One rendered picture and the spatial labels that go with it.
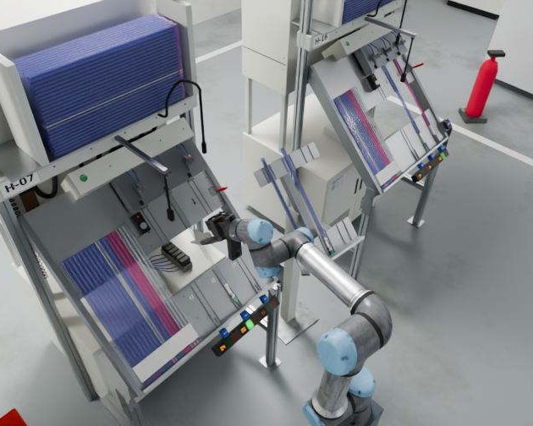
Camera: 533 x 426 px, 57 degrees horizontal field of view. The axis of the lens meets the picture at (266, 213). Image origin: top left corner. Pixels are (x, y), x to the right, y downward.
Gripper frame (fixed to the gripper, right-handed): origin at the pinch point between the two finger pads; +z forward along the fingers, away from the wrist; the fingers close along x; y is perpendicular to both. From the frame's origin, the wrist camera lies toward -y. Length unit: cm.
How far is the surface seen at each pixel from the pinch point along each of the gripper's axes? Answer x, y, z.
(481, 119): -315, -77, 62
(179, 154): -10.2, 27.9, 12.0
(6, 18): 25, 88, 6
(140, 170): 6.5, 29.5, 12.4
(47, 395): 65, -58, 99
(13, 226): 51, 32, 21
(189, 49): -20, 60, -7
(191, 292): 13.2, -18.3, 6.8
